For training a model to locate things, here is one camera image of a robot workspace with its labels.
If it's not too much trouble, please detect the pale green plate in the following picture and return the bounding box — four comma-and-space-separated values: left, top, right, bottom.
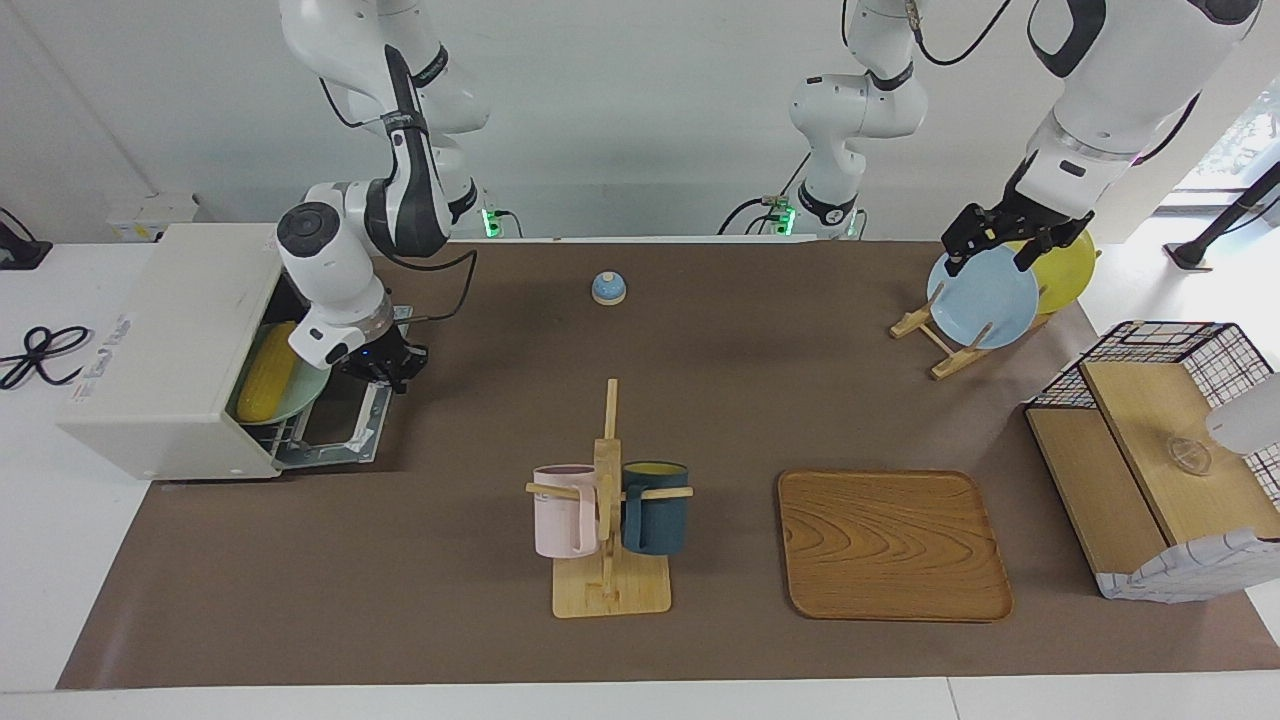
228, 325, 331, 427

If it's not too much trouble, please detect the yellow corn cob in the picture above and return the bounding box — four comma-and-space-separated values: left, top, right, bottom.
235, 322, 299, 424

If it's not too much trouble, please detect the white toaster oven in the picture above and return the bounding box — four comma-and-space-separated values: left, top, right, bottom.
57, 223, 416, 481

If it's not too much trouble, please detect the yellow plate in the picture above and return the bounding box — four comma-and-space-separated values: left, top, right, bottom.
1005, 232, 1098, 315

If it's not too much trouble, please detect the light blue plate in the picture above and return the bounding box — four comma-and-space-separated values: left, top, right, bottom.
926, 246, 1041, 350

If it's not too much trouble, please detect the wooden plate rack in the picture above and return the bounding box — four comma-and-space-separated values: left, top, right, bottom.
889, 282, 1056, 381

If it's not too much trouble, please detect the black tripod leg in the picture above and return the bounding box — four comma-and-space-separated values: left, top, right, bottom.
1165, 160, 1280, 271

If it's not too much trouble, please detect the pink mug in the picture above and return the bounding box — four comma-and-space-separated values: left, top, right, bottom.
532, 464, 601, 559

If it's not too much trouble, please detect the clear glass cup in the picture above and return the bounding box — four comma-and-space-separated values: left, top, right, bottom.
1165, 437, 1213, 476

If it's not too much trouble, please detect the white power box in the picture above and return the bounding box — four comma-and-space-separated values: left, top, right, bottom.
105, 193, 201, 243

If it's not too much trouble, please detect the dark blue mug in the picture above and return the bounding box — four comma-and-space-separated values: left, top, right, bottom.
620, 461, 691, 557

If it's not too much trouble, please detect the wooden mug rack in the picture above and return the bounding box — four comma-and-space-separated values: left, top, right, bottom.
525, 378, 694, 619

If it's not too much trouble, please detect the wooden serving tray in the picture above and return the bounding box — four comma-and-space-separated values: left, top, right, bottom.
777, 469, 1014, 623

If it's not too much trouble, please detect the black stand foot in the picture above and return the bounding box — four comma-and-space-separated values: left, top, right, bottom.
0, 208, 53, 271

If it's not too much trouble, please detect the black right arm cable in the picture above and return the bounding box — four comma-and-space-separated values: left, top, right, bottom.
320, 75, 479, 326

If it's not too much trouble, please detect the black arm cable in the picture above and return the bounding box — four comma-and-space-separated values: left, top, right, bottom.
905, 0, 1031, 69
320, 75, 479, 326

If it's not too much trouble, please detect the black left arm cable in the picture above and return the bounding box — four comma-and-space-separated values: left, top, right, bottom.
905, 0, 1031, 69

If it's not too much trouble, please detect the wooden shelf wire basket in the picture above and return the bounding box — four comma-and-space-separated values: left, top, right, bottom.
1025, 320, 1280, 603

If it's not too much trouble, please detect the coiled black cable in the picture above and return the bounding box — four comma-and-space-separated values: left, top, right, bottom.
0, 325, 93, 391

